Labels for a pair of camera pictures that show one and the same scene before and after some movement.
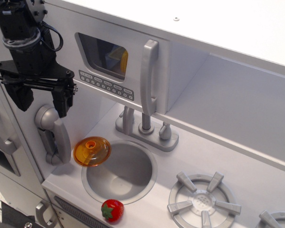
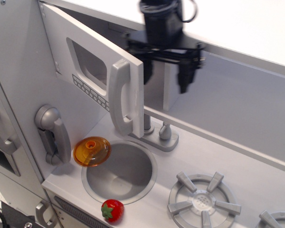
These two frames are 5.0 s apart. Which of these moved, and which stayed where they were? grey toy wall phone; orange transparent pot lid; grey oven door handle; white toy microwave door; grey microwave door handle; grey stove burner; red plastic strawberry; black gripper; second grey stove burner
Moved: black gripper; grey microwave door handle; white toy microwave door
Stayed: grey stove burner; red plastic strawberry; orange transparent pot lid; grey toy wall phone; grey oven door handle; second grey stove burner
